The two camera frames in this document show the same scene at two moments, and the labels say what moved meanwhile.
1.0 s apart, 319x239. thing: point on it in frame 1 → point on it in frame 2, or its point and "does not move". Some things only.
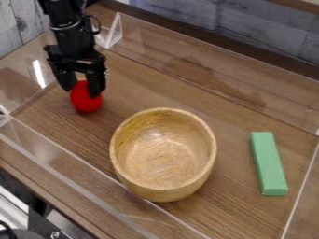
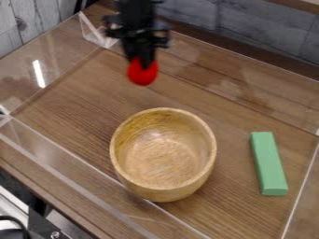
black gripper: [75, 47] → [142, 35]
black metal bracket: [41, 224] does not move
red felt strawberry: [83, 102] → [141, 75]
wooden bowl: [163, 151] does not move
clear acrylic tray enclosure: [201, 149] does not move
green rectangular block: [269, 163] does not move
